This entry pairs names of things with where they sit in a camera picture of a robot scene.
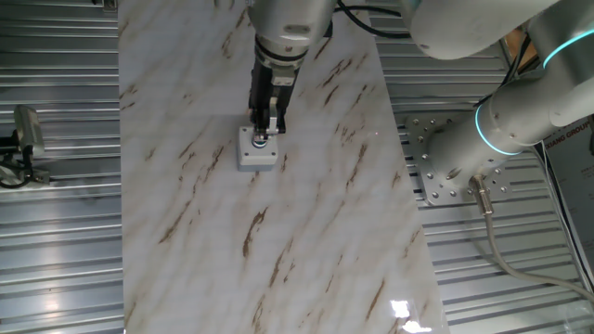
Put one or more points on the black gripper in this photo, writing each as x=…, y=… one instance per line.
x=261, y=86

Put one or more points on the grey box with green button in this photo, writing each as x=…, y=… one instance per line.
x=255, y=158

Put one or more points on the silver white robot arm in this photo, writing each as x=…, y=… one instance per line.
x=464, y=28

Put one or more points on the marble pattern table sheet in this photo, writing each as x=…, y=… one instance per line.
x=278, y=232

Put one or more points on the brown cardboard piece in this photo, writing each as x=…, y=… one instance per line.
x=515, y=44

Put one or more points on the white printed paper poster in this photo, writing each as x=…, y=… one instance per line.
x=575, y=176

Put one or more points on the round metal robot base plate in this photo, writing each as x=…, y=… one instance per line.
x=436, y=191

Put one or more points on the small metal corner bracket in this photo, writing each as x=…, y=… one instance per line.
x=109, y=4

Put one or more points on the metal camera stand bracket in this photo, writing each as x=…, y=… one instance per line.
x=25, y=176

